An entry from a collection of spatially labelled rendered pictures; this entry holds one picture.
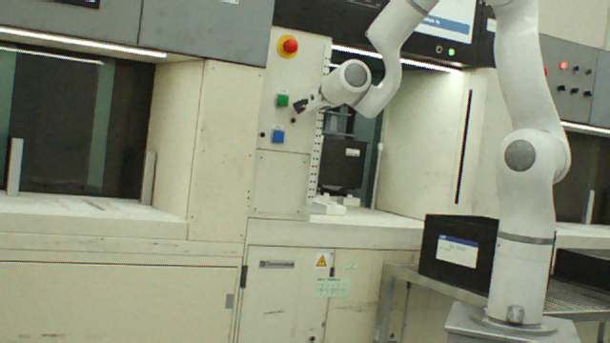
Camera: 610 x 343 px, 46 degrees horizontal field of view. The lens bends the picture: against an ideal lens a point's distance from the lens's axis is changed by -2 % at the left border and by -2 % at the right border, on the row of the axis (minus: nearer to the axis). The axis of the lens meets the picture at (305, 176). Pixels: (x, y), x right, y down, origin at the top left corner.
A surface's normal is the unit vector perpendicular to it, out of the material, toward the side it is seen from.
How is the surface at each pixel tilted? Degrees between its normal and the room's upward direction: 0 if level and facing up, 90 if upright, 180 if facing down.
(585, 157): 90
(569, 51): 90
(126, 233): 90
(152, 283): 90
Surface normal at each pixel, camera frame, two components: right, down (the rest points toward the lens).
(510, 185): -0.61, 0.57
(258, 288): 0.49, 0.11
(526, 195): -0.38, 0.57
